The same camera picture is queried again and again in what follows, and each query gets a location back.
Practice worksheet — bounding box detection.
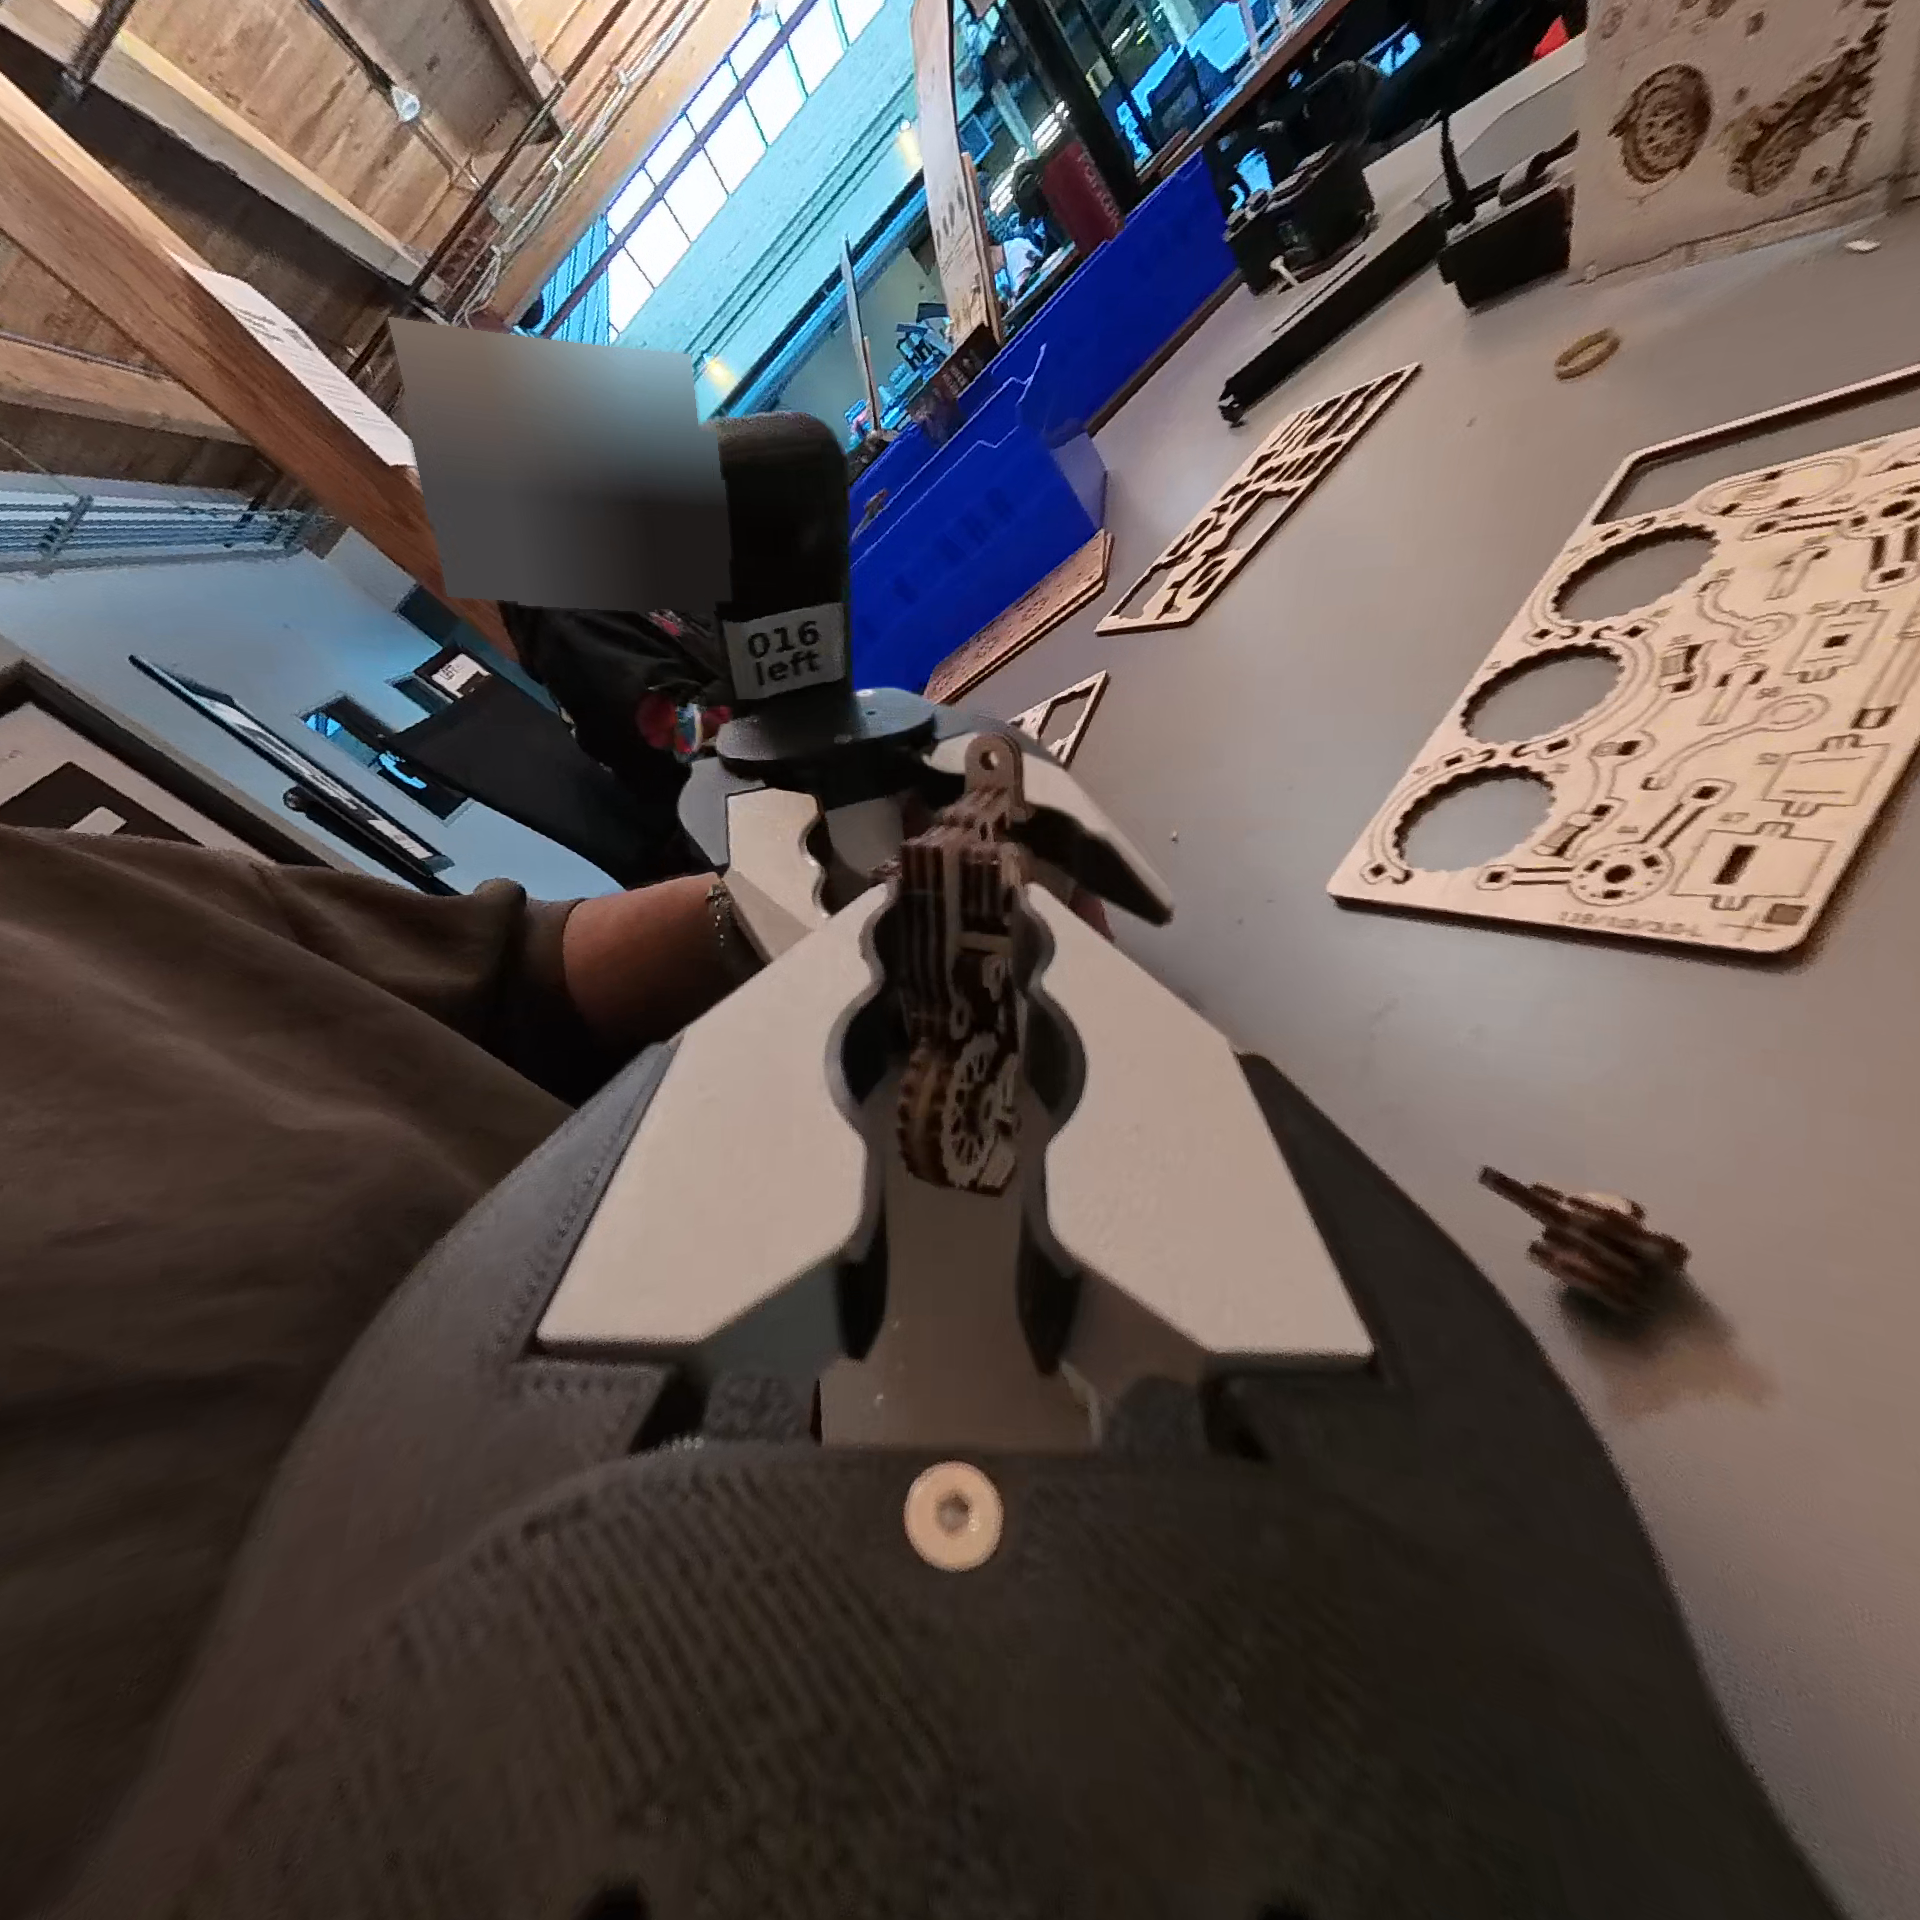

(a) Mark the person's brown clothing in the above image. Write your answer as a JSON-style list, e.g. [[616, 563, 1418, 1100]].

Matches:
[[0, 818, 667, 1920]]

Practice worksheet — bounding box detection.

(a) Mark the large wooden puzzle sheet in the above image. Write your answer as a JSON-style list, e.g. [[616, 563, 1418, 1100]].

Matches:
[[1322, 362, 1920, 964]]

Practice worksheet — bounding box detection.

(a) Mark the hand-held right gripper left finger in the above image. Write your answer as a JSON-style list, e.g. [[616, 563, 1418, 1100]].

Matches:
[[535, 881, 917, 1374]]

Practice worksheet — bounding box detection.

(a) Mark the small wooden gear assembly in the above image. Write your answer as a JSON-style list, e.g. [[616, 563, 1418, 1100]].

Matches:
[[1475, 1168, 1685, 1324]]

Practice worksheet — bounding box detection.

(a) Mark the standing wooden sheet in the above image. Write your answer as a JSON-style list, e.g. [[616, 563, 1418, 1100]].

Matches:
[[917, 0, 1003, 356]]

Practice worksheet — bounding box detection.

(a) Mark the wooden sheet frame piece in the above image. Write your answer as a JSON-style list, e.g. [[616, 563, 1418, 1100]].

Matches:
[[1003, 665, 1109, 771]]

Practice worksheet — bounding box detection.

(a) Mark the white instruction booklet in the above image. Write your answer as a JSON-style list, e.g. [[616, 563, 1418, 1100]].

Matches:
[[1565, 0, 1897, 282]]

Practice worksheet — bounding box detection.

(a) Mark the black battery charger dock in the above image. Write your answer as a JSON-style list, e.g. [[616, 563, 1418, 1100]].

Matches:
[[1223, 147, 1370, 290]]

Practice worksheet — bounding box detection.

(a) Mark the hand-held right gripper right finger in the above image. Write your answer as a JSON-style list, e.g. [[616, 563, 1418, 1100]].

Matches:
[[1024, 903, 1370, 1374]]

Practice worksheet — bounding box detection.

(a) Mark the brown wooden sheet stack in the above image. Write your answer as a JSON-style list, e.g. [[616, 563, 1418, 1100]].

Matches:
[[921, 529, 1117, 711]]

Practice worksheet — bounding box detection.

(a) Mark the black framed board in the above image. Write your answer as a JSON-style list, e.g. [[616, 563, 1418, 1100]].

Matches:
[[128, 659, 457, 875]]

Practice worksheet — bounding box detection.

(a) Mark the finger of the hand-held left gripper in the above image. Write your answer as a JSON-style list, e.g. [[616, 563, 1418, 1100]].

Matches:
[[917, 740, 1172, 947], [712, 785, 845, 964]]

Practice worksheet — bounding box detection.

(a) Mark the black flat bar device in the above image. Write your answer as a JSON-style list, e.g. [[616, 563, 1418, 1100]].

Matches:
[[1223, 201, 1448, 429]]

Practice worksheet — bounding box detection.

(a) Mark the cut-out wooden puzzle sheet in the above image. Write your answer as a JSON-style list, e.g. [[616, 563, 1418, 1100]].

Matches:
[[1094, 362, 1418, 639]]

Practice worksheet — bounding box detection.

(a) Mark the black white framed print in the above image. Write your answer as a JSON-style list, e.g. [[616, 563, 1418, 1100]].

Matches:
[[0, 644, 201, 857]]

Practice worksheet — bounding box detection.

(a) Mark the wooden motorcycle model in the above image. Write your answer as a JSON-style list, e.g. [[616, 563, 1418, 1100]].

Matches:
[[890, 734, 1040, 1200]]

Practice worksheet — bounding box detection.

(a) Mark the white paper sign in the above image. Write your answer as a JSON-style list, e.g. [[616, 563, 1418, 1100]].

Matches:
[[167, 261, 417, 477]]

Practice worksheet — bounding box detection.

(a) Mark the blue plastic bin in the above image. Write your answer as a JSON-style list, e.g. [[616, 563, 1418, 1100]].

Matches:
[[845, 347, 1109, 700], [1040, 151, 1245, 444]]

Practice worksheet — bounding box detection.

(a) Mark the grey desk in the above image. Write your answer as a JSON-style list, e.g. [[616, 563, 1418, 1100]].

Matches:
[[822, 119, 1920, 1920]]

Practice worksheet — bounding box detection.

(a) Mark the small black box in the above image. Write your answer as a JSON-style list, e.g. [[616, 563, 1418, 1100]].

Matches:
[[1441, 158, 1571, 308]]

